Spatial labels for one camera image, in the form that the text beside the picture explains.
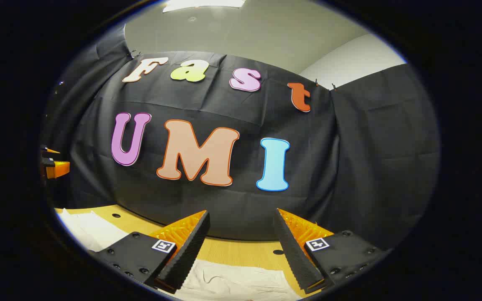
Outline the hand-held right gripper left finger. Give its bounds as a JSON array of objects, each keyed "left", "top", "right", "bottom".
[{"left": 88, "top": 210, "right": 210, "bottom": 294}]

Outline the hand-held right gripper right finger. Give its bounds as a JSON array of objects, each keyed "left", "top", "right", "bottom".
[{"left": 272, "top": 208, "right": 392, "bottom": 294}]

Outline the ceiling light panel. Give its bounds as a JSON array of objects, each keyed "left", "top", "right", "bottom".
[{"left": 162, "top": 0, "right": 246, "bottom": 13}]

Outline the black backdrop cloth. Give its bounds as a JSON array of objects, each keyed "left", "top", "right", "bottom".
[{"left": 41, "top": 24, "right": 441, "bottom": 252}]

